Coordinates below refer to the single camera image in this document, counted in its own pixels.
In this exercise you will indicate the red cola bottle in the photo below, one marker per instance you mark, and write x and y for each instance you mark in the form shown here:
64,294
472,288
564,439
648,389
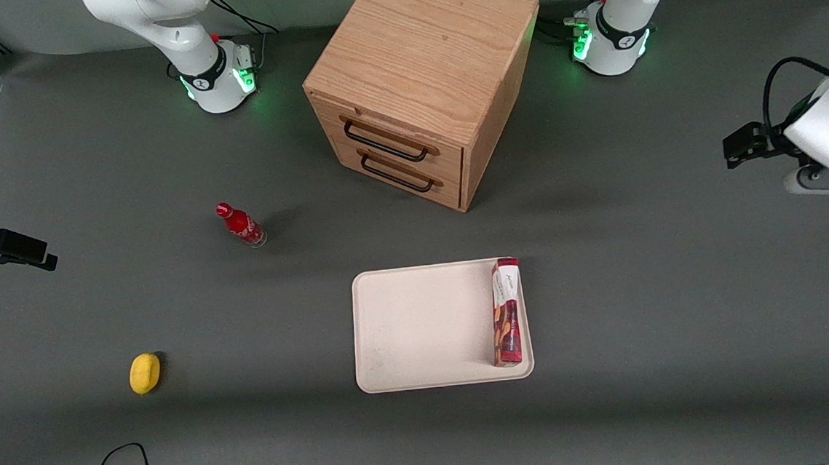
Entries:
240,224

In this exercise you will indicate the wooden drawer cabinet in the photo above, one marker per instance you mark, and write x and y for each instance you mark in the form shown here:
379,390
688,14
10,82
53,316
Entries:
423,42

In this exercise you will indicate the red cookie box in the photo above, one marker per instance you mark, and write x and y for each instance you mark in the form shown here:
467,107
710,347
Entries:
506,313

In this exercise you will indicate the white rectangular tray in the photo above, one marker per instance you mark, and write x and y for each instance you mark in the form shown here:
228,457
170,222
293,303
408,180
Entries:
428,326

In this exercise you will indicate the yellow lemon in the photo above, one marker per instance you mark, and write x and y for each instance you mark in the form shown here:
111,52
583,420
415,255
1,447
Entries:
145,373

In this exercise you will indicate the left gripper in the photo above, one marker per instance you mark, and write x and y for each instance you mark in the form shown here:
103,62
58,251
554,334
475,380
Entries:
768,142

